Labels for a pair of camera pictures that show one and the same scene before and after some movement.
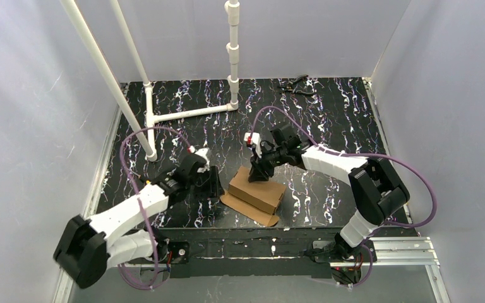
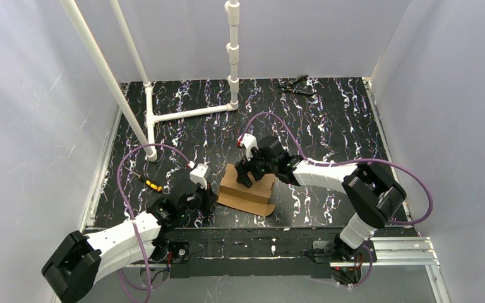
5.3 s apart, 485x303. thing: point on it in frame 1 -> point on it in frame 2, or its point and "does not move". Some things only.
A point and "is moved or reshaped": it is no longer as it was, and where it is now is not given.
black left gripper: (212, 181) -> (203, 199)
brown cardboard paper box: (257, 201) is moved or reshaped
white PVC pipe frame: (79, 19) does not move
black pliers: (292, 86) does not move
